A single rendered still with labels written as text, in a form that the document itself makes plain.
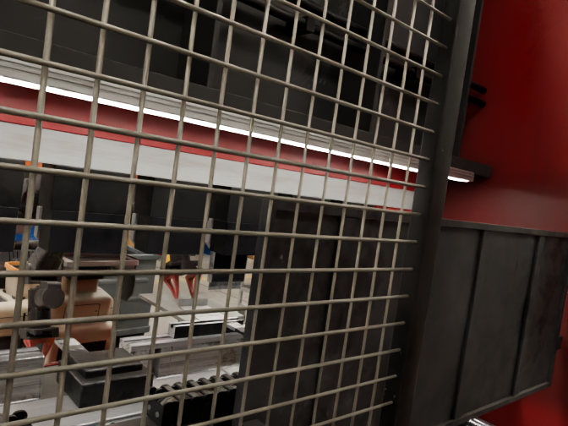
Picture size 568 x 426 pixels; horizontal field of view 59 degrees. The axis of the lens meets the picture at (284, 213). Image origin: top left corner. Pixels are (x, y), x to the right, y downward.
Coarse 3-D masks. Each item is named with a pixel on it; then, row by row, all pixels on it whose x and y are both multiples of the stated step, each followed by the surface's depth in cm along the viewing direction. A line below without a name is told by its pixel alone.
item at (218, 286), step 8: (216, 256) 123; (224, 256) 124; (240, 256) 128; (216, 264) 123; (224, 264) 125; (240, 264) 128; (208, 280) 124; (216, 280) 124; (224, 280) 125; (232, 280) 127; (240, 280) 129; (208, 288) 124; (216, 288) 125; (224, 288) 127; (232, 288) 129; (240, 288) 130
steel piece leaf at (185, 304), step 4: (180, 300) 134; (184, 300) 135; (188, 300) 136; (192, 300) 136; (200, 300) 138; (204, 300) 139; (180, 304) 134; (184, 304) 135; (188, 304) 136; (192, 304) 137; (200, 304) 138; (204, 304) 139; (180, 308) 133; (184, 308) 133; (188, 308) 134; (196, 308) 135; (200, 308) 136; (204, 308) 136; (208, 308) 137
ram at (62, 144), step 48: (0, 96) 85; (48, 96) 90; (0, 144) 86; (48, 144) 91; (96, 144) 97; (144, 144) 104; (240, 144) 120; (288, 144) 130; (288, 192) 132; (336, 192) 144; (384, 192) 158
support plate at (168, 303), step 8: (144, 296) 141; (152, 296) 142; (168, 296) 144; (184, 296) 147; (200, 296) 150; (152, 304) 136; (168, 304) 135; (176, 304) 136; (208, 304) 141; (216, 304) 142; (232, 312) 137; (184, 320) 123
